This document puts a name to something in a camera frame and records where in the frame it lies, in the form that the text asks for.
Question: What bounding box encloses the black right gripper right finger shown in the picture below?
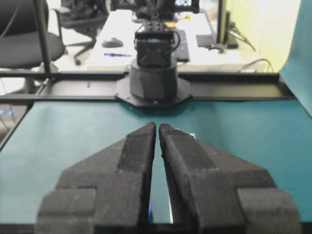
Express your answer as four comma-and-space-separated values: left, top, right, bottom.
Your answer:
159, 124, 302, 234

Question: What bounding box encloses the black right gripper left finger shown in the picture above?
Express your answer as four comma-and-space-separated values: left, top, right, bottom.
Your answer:
35, 122, 156, 234

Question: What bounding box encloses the blue pen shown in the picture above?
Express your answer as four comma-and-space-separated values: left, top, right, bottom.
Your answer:
104, 53, 132, 57

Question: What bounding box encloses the black keyboard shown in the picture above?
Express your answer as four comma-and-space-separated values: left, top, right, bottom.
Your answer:
173, 30, 190, 62

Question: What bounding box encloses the white desk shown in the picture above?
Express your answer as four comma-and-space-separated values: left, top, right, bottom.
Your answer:
86, 11, 247, 72

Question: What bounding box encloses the black computer mouse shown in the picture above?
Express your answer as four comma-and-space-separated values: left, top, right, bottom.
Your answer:
101, 38, 124, 48

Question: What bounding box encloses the black office chair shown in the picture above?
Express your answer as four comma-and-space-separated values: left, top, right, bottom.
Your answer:
53, 0, 111, 66
0, 0, 66, 69

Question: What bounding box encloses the black aluminium frame rail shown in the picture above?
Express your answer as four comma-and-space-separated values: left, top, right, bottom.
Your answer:
0, 72, 295, 107

